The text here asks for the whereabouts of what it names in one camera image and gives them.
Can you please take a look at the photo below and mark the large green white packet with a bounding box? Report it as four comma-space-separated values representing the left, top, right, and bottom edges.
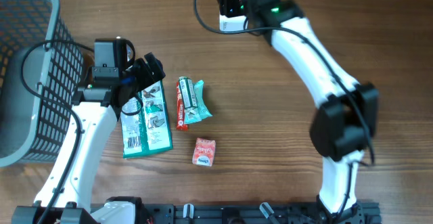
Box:
120, 81, 173, 158

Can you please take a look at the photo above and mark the green white gum pack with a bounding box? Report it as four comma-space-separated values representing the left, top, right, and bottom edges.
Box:
179, 76, 198, 109

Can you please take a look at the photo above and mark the light teal sachet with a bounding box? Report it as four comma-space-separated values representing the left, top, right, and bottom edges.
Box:
185, 81, 212, 125

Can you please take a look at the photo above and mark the red chocolate bar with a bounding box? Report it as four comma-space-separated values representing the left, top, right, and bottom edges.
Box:
176, 82, 188, 131

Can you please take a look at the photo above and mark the pink tissue pack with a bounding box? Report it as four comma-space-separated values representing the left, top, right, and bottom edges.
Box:
192, 138, 216, 167

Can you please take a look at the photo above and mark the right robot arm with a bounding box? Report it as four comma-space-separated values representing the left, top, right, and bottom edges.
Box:
217, 0, 381, 223

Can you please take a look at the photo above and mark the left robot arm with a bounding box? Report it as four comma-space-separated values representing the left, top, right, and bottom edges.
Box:
12, 39, 165, 223

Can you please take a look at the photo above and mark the white barcode scanner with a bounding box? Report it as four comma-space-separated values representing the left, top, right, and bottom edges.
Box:
219, 13, 246, 32

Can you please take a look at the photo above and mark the grey plastic mesh basket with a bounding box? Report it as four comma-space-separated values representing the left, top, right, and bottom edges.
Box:
1, 0, 83, 167

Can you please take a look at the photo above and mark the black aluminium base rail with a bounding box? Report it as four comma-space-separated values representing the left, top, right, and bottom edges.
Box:
135, 202, 382, 224

